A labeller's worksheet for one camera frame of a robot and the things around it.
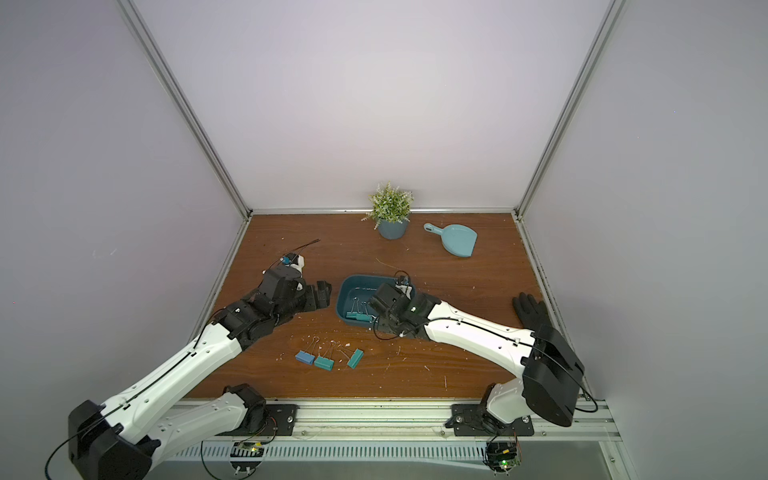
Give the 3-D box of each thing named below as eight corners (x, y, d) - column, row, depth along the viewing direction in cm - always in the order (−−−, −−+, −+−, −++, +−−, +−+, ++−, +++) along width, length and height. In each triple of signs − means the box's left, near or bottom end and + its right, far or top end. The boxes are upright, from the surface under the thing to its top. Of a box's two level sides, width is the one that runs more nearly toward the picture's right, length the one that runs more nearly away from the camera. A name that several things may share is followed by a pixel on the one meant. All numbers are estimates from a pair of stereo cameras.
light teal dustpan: (427, 257, 109) (428, 253, 107) (424, 228, 118) (425, 223, 116) (479, 257, 108) (481, 252, 106) (472, 227, 118) (474, 223, 116)
